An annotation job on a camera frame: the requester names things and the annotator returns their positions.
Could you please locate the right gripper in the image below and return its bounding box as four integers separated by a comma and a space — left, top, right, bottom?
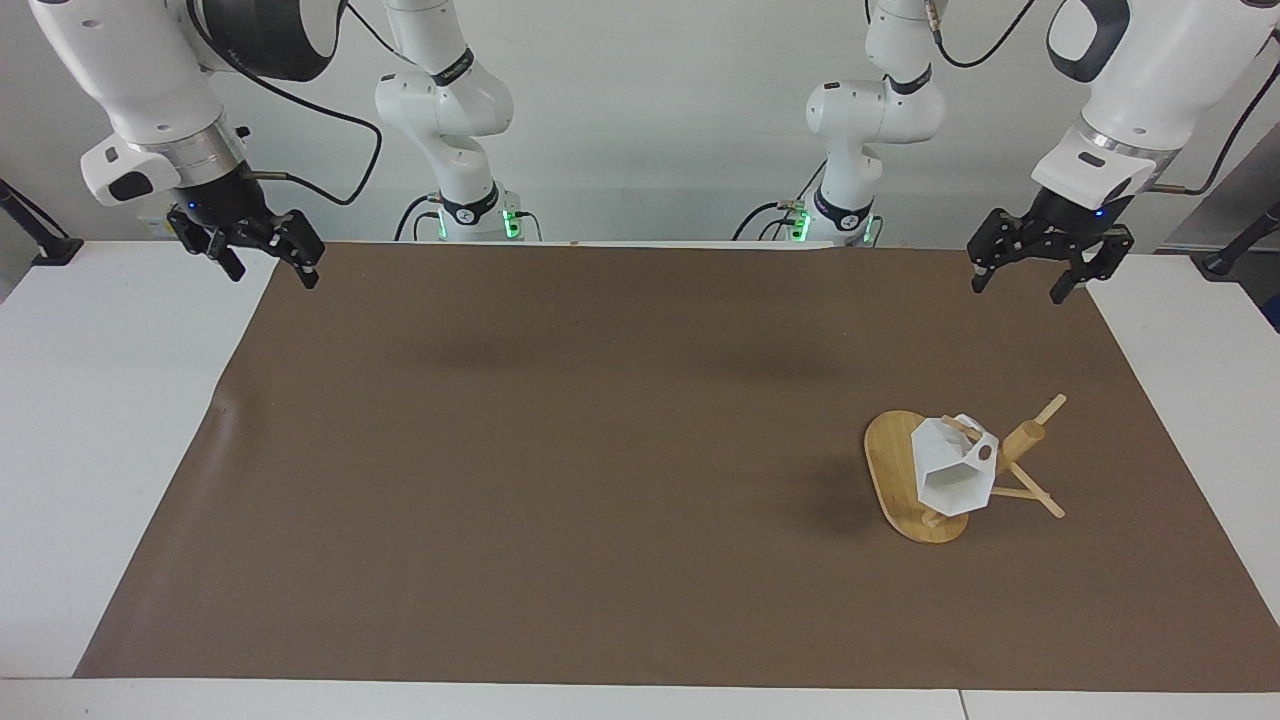
166, 164, 327, 292

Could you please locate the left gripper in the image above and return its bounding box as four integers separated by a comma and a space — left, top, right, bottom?
966, 187, 1137, 306

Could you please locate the white faceted cup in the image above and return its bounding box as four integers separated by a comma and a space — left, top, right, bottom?
911, 413, 1001, 519

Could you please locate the wooden cup rack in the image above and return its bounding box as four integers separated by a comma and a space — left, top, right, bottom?
863, 393, 1069, 546

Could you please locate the black stand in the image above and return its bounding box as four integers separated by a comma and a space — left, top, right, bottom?
1200, 200, 1280, 282
0, 179, 85, 268

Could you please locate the black cable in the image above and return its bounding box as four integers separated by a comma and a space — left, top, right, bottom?
1153, 30, 1280, 196
394, 193, 443, 243
926, 0, 1043, 71
186, 0, 385, 208
731, 160, 829, 243

